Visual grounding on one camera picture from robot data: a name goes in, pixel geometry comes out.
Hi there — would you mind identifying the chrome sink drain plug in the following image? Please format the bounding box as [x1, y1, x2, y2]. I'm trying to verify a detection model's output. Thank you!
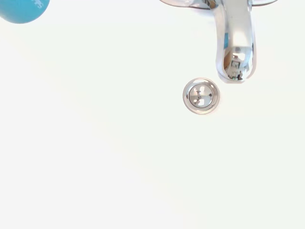
[183, 77, 221, 115]

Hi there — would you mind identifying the white ceramic sink basin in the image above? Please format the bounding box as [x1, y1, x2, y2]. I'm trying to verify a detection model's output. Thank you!
[0, 0, 305, 229]

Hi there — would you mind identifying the chrome faucet spout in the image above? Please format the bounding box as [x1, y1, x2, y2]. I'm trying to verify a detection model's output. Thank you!
[159, 0, 279, 84]

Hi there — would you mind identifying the blue plastic bottle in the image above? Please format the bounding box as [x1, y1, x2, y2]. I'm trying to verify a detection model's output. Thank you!
[0, 0, 51, 24]

